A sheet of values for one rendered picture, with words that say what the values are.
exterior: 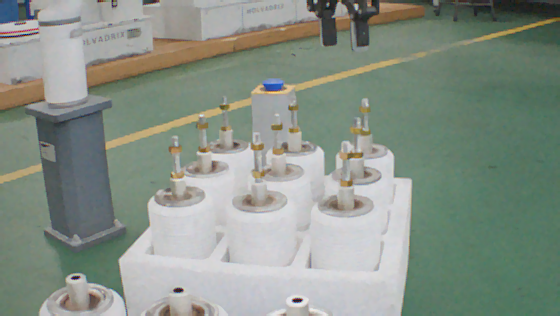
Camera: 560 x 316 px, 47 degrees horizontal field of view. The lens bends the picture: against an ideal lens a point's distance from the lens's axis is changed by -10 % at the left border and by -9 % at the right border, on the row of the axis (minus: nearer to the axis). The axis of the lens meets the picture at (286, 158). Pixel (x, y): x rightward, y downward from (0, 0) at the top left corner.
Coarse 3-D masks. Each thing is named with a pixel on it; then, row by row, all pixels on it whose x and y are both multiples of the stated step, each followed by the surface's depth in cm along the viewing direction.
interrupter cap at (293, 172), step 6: (264, 168) 108; (270, 168) 108; (288, 168) 108; (294, 168) 107; (300, 168) 107; (270, 174) 106; (288, 174) 106; (294, 174) 105; (300, 174) 104; (270, 180) 103; (276, 180) 103; (282, 180) 103; (288, 180) 103
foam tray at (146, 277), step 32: (128, 256) 96; (160, 256) 96; (224, 256) 97; (384, 256) 94; (128, 288) 96; (160, 288) 95; (192, 288) 93; (224, 288) 92; (256, 288) 91; (288, 288) 90; (320, 288) 89; (352, 288) 88; (384, 288) 87
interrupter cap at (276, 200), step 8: (248, 192) 98; (272, 192) 98; (280, 192) 98; (240, 200) 95; (248, 200) 96; (272, 200) 96; (280, 200) 95; (240, 208) 93; (248, 208) 93; (256, 208) 93; (264, 208) 93; (272, 208) 92
